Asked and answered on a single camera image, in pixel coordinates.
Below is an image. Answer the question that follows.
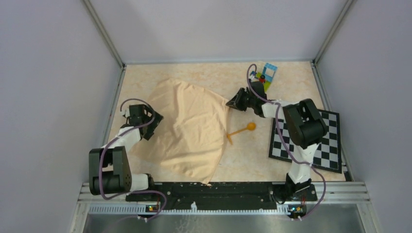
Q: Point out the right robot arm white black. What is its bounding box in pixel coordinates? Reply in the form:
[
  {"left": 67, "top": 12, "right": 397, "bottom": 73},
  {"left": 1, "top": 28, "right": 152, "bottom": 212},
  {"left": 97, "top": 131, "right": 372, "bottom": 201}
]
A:
[{"left": 226, "top": 82, "right": 327, "bottom": 200}]

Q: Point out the peach cloth napkin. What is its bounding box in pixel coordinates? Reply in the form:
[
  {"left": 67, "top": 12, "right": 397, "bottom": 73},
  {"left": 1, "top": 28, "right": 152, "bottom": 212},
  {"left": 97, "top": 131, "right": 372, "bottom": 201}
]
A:
[{"left": 129, "top": 79, "right": 229, "bottom": 183}]

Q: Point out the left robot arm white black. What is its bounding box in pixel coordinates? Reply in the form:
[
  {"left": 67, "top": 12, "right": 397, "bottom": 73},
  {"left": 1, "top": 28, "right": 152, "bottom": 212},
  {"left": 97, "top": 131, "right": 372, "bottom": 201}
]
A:
[{"left": 89, "top": 104, "right": 164, "bottom": 201}]

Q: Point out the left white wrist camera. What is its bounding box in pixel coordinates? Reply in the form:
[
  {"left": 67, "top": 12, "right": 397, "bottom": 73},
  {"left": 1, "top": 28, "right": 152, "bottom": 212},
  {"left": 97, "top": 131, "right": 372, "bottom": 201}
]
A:
[{"left": 120, "top": 107, "right": 130, "bottom": 118}]

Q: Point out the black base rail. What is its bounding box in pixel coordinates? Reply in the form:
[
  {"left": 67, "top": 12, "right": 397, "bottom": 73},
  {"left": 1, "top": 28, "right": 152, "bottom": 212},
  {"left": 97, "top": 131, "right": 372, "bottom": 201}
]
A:
[{"left": 125, "top": 182, "right": 318, "bottom": 210}]

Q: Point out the black white checkerboard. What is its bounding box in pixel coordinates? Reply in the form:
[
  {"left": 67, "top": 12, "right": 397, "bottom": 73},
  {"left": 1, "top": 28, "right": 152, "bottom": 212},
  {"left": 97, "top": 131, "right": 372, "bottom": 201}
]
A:
[{"left": 268, "top": 110, "right": 342, "bottom": 173}]

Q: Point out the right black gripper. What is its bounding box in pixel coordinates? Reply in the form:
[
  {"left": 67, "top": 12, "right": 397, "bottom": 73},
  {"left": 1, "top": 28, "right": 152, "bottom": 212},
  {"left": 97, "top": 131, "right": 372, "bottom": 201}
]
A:
[{"left": 225, "top": 88, "right": 256, "bottom": 112}]

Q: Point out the colourful toy brick model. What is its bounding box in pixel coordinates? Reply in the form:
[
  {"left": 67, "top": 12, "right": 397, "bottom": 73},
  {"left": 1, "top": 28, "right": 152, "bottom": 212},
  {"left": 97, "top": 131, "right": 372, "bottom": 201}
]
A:
[{"left": 248, "top": 62, "right": 278, "bottom": 92}]

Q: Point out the orange plastic knife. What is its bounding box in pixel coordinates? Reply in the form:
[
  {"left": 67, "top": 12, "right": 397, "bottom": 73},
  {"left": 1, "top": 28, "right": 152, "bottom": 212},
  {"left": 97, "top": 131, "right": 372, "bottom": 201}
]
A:
[{"left": 226, "top": 134, "right": 233, "bottom": 145}]

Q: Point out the purple cable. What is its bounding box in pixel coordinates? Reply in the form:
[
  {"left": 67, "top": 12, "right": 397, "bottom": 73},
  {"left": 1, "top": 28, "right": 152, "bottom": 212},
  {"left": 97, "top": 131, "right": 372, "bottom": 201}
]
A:
[
  {"left": 246, "top": 64, "right": 327, "bottom": 220},
  {"left": 98, "top": 98, "right": 167, "bottom": 222}
]

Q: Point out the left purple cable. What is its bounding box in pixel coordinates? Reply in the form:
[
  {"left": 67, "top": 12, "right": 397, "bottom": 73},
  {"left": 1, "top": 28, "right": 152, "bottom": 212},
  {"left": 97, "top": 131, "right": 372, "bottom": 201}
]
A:
[{"left": 98, "top": 98, "right": 167, "bottom": 222}]

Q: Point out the aluminium frame profile front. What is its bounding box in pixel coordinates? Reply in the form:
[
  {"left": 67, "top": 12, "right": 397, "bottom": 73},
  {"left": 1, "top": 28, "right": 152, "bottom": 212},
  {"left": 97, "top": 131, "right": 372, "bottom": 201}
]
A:
[{"left": 78, "top": 182, "right": 370, "bottom": 216}]

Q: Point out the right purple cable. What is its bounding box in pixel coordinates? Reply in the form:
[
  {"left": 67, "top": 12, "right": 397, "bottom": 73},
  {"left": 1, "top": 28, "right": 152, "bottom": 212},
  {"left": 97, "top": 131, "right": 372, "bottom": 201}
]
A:
[{"left": 246, "top": 64, "right": 327, "bottom": 220}]

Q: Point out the orange plastic spoon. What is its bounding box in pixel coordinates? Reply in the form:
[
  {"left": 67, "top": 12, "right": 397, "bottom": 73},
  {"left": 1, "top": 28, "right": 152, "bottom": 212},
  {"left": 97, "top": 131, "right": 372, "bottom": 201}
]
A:
[{"left": 226, "top": 122, "right": 256, "bottom": 137}]

